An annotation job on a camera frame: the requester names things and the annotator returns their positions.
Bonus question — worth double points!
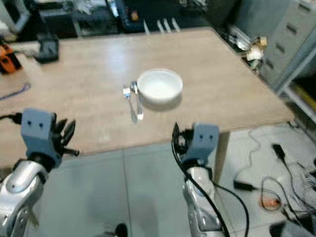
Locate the black power adapter with cord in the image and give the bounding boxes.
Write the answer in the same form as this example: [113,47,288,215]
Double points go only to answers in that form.
[247,129,316,198]

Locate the black robot foot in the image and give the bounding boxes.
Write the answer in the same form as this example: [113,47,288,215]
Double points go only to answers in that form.
[113,223,129,237]

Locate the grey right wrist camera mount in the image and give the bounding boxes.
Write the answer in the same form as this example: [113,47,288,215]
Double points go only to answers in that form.
[187,123,221,166]

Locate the orange and black device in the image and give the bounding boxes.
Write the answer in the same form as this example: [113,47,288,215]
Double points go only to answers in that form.
[0,43,22,75]

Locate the wooden table leg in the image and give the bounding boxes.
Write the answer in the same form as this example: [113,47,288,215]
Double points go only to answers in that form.
[215,131,231,171]

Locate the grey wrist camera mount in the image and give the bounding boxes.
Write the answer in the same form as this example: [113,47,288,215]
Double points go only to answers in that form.
[21,108,58,159]
[187,123,221,166]

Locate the clear plastic spoon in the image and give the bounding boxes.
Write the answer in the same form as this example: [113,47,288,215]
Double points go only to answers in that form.
[130,81,145,122]

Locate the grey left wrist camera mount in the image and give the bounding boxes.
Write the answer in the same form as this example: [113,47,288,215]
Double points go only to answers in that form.
[21,108,58,159]

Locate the black flat power brick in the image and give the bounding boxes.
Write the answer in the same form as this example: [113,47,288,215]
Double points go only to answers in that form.
[234,180,258,193]

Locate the small orange floor item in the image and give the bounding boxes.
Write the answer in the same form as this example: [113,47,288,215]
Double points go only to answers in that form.
[261,196,280,211]

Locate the crumpled paper clutter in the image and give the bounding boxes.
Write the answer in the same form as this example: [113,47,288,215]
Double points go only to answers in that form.
[227,25,270,64]

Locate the clear plastic fork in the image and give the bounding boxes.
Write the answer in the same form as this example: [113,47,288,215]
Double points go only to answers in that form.
[122,85,138,122]

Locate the grey drawer cabinet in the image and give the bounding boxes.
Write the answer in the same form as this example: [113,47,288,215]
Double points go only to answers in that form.
[235,0,316,90]

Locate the white round bowl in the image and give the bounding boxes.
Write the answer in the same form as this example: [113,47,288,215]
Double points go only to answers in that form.
[137,68,184,105]

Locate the black boxy device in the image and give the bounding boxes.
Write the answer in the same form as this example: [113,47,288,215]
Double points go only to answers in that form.
[36,34,60,64]

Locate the blue cord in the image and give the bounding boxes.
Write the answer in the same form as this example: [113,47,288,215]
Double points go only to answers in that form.
[0,83,31,102]

